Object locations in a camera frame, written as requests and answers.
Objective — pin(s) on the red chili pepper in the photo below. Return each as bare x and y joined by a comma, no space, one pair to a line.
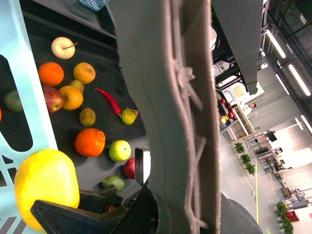
113,103

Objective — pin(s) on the red apple front right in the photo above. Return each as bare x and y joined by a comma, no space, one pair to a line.
129,168

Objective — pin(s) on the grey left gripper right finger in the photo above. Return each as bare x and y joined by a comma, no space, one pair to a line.
194,197

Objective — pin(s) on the light blue basket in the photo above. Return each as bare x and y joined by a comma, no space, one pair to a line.
15,47
95,5

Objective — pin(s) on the large orange front right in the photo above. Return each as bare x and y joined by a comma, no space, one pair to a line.
90,142

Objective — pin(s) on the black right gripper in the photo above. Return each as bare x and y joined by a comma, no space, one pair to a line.
102,212

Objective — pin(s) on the yellow green pear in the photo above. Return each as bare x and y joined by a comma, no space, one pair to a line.
128,116

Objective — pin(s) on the green avocado lower centre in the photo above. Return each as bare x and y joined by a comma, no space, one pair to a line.
12,101

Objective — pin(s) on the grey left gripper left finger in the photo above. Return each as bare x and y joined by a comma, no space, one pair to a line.
145,49

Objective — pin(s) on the black produce shelf tray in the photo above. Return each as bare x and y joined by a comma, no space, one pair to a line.
91,171

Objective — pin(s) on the brown kiwi lower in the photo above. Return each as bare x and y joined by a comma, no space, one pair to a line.
87,117

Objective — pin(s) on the olive kiwi upper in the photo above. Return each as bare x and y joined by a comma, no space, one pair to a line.
77,84

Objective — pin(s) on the red apple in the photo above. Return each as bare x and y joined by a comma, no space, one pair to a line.
53,98
129,168

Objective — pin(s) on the red apple centre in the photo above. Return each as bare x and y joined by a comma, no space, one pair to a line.
53,98

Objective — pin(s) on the small orange mandarin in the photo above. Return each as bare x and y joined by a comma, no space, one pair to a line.
51,74

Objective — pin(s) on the golden brown round pear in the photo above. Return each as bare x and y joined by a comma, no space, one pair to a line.
84,72

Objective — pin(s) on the person in white shirt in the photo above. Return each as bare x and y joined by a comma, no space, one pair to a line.
246,109

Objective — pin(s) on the white pear with stem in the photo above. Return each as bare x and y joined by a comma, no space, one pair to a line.
63,48

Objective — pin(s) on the green apple right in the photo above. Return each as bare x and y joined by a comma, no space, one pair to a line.
119,150

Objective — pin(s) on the yellow orange apple centre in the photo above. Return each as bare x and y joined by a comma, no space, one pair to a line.
73,97

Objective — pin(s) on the yellow lemon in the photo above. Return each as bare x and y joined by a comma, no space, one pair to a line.
47,175

